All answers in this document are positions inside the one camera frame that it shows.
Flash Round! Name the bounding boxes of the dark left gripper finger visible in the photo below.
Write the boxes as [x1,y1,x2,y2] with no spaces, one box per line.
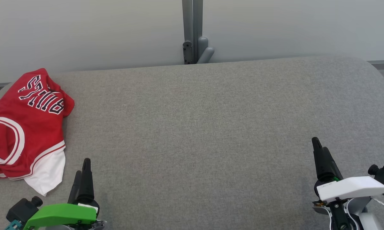
[80,158,95,201]
[67,170,82,204]

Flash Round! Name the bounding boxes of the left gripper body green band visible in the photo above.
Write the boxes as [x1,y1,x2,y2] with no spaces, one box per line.
[23,197,100,230]

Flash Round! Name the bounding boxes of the grey metal post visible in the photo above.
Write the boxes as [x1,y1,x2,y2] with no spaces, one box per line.
[182,0,215,65]

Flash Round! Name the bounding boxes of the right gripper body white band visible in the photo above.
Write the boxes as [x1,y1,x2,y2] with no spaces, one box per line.
[314,176,384,203]

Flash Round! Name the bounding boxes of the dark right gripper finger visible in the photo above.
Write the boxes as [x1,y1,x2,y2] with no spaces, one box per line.
[323,147,343,181]
[312,137,327,181]

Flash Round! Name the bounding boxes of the red jersey white sleeves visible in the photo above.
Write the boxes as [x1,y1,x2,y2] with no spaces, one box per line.
[0,68,75,196]

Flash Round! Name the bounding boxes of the grey fabric sofa cushion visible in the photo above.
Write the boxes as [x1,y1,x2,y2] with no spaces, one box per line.
[0,56,384,230]

